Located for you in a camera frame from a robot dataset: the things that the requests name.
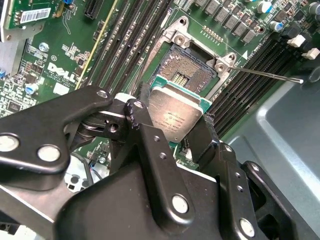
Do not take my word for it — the silver green CPU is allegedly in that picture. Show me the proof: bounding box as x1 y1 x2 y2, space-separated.
147 74 213 151

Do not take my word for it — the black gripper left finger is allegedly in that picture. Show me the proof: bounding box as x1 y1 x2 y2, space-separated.
0 81 196 228

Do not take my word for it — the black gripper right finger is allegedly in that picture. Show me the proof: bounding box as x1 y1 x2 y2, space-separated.
186 113 305 240

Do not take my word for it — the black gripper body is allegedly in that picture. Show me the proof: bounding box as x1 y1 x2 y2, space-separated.
52 162 242 240

